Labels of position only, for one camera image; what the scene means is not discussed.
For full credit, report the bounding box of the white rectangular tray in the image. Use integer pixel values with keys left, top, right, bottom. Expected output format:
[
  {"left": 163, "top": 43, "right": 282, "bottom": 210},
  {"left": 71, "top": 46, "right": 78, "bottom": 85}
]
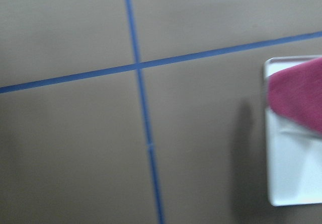
[{"left": 264, "top": 55, "right": 321, "bottom": 206}]

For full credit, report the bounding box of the pink fleece cloth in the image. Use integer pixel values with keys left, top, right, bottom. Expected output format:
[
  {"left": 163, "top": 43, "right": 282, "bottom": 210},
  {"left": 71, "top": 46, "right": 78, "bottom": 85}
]
[{"left": 267, "top": 57, "right": 321, "bottom": 133}]

